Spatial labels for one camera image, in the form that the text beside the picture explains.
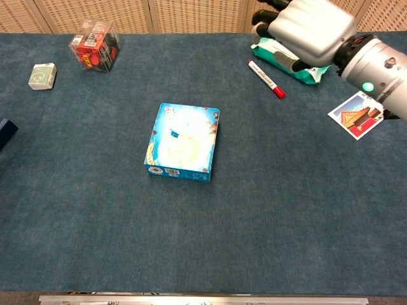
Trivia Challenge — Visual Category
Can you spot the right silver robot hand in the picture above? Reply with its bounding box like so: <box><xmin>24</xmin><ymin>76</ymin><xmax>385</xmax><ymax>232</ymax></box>
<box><xmin>251</xmin><ymin>0</ymin><xmax>357</xmax><ymax>76</ymax></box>

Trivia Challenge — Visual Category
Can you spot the blue cookie snack box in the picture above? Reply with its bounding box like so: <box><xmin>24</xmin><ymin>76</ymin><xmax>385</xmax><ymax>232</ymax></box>
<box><xmin>144</xmin><ymin>102</ymin><xmax>221</xmax><ymax>184</ymax></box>

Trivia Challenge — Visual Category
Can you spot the clear box with red contents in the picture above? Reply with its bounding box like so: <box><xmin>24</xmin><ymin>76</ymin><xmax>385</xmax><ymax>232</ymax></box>
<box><xmin>68</xmin><ymin>19</ymin><xmax>121</xmax><ymax>74</ymax></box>

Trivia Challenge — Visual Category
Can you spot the small pale green box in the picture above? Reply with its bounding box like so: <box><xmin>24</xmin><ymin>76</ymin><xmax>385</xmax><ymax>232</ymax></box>
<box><xmin>27</xmin><ymin>62</ymin><xmax>57</xmax><ymax>91</ymax></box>

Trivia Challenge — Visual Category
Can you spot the dark blue box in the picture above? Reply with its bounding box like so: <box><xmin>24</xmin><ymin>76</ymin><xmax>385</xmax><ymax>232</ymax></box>
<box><xmin>0</xmin><ymin>118</ymin><xmax>18</xmax><ymax>151</ymax></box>

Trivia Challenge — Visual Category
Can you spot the green wet wipes pack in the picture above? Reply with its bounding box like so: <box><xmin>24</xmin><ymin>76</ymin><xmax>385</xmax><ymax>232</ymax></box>
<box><xmin>251</xmin><ymin>37</ymin><xmax>331</xmax><ymax>85</ymax></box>

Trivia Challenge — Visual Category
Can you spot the white marker with red cap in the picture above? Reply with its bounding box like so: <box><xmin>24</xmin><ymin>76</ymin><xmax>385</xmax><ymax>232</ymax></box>
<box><xmin>247</xmin><ymin>60</ymin><xmax>286</xmax><ymax>99</ymax></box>

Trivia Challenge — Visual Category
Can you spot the postcard with red palace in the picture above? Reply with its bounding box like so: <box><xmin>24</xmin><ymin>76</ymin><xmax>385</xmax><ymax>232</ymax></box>
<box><xmin>327</xmin><ymin>91</ymin><xmax>385</xmax><ymax>140</ymax></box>

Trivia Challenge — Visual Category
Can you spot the wicker folding screen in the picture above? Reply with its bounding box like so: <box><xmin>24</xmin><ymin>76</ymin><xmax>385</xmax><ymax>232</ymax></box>
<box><xmin>0</xmin><ymin>0</ymin><xmax>407</xmax><ymax>34</ymax></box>

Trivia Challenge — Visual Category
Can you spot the blue felt table cover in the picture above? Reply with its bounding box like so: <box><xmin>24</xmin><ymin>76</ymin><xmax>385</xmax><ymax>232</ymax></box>
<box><xmin>0</xmin><ymin>30</ymin><xmax>407</xmax><ymax>294</ymax></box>

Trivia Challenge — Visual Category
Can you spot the aluminium table edge rail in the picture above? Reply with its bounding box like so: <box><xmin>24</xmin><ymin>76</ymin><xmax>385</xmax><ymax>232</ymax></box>
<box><xmin>38</xmin><ymin>294</ymin><xmax>369</xmax><ymax>305</ymax></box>

